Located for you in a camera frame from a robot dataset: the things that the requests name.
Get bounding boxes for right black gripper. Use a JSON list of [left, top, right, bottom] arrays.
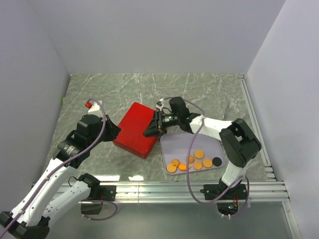
[[143, 111, 180, 138]]

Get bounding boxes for red box lid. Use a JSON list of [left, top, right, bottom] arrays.
[[112, 101, 159, 156]]

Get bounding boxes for red cookie box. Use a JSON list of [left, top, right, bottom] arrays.
[[113, 137, 158, 159]]

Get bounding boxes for lilac plastic tray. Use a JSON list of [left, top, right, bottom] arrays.
[[160, 132, 226, 175]]

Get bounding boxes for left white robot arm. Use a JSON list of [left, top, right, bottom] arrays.
[[0, 114, 120, 239]]

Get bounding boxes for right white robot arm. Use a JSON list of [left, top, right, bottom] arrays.
[[143, 97, 262, 204]]

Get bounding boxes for swirl cookie lower left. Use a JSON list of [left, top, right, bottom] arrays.
[[171, 159, 180, 167]]

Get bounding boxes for swirl cookie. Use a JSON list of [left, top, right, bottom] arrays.
[[171, 159, 180, 167], [185, 155, 195, 163]]

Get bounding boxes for dotted round biscuit left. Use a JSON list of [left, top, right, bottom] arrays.
[[166, 163, 177, 173]]

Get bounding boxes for dotted round biscuit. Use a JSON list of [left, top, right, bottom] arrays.
[[194, 150, 204, 159], [166, 163, 177, 173], [202, 158, 213, 168]]

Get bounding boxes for dotted round biscuit middle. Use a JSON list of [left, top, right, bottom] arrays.
[[194, 150, 204, 159]]

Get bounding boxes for plain orange round cookie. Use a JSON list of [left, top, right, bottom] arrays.
[[193, 161, 203, 170]]

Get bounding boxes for dotted round biscuit right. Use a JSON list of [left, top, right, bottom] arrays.
[[202, 158, 213, 168]]

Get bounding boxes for black sandwich cookie right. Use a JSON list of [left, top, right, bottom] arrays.
[[212, 157, 222, 167]]

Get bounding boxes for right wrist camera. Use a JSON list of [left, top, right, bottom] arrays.
[[155, 99, 164, 112]]

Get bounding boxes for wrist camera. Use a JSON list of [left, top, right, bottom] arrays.
[[84, 101, 104, 118], [155, 99, 164, 112]]

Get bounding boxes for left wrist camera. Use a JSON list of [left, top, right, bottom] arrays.
[[84, 101, 104, 118]]

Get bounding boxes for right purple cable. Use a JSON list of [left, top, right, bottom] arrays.
[[159, 97, 250, 219]]

